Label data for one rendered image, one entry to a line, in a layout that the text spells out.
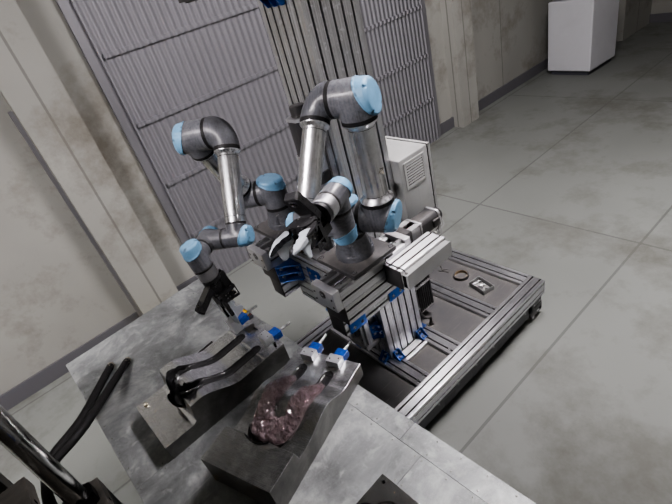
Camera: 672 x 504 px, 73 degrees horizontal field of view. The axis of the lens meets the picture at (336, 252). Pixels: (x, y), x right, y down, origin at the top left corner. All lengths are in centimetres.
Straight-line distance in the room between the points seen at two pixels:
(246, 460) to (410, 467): 45
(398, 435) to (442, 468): 16
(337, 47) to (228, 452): 135
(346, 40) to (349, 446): 134
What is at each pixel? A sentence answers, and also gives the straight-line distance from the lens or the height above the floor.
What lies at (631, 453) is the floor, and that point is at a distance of 242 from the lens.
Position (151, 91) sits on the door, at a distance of 350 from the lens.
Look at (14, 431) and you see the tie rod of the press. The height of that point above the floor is 117.
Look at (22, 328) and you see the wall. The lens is 373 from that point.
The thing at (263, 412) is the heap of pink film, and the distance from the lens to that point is 150.
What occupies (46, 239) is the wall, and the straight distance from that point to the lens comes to 353.
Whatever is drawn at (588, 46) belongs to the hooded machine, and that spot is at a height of 35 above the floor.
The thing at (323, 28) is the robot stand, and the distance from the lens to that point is 170.
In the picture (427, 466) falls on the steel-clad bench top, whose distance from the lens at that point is 139.
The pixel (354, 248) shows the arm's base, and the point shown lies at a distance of 167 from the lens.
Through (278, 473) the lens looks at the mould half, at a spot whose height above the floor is 91.
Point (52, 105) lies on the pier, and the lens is 326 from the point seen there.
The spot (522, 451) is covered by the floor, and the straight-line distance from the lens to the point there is 235.
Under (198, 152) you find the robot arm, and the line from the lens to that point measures 180.
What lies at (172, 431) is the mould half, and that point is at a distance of 168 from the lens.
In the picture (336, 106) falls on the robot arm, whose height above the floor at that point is 162.
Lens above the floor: 200
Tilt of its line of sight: 32 degrees down
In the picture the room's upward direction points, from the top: 17 degrees counter-clockwise
